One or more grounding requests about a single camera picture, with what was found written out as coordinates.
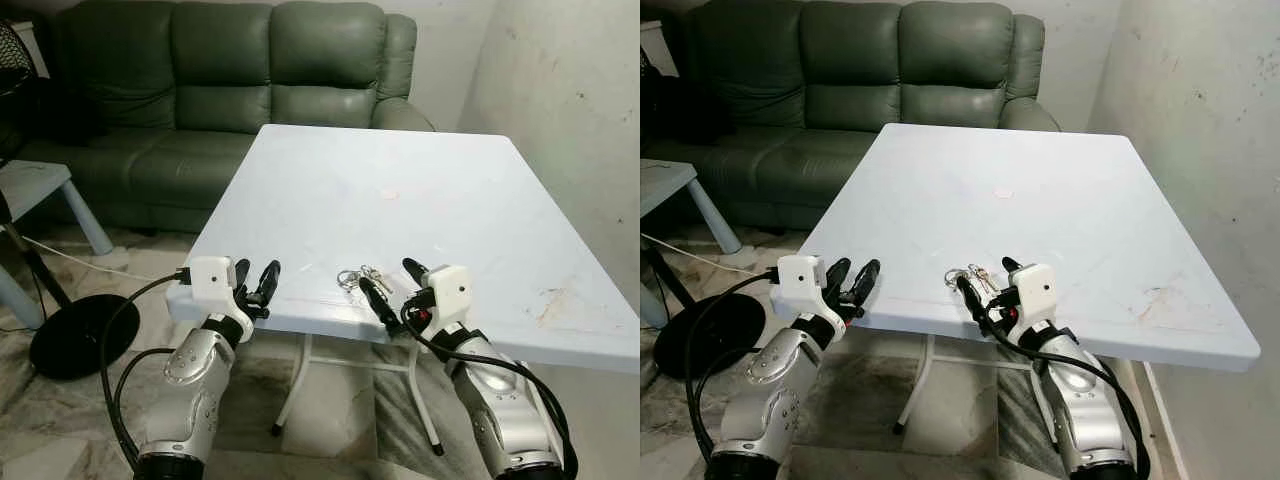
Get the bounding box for white folding plastic table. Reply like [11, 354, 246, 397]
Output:
[165, 123, 641, 457]
[797, 122, 1263, 447]

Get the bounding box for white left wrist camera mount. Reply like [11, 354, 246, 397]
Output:
[187, 256, 252, 341]
[774, 254, 837, 337]

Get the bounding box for small pale blue table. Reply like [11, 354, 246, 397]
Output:
[0, 160, 114, 331]
[640, 159, 742, 331]

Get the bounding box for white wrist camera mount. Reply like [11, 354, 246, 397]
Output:
[414, 264, 472, 332]
[1003, 263, 1060, 347]
[774, 254, 837, 337]
[187, 256, 252, 341]

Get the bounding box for dark green leather sofa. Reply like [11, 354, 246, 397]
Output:
[8, 0, 437, 234]
[640, 0, 1062, 232]

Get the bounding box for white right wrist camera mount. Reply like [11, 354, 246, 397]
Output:
[1003, 263, 1060, 347]
[414, 264, 472, 332]

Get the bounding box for black standing fan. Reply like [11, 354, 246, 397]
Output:
[0, 18, 142, 382]
[640, 45, 764, 380]

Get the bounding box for silver keys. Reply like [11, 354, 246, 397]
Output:
[944, 261, 1002, 295]
[336, 264, 394, 297]

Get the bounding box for white floor cord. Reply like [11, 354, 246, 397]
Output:
[640, 231, 777, 277]
[20, 234, 187, 284]

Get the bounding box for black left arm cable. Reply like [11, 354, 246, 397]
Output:
[682, 267, 782, 463]
[97, 267, 192, 471]

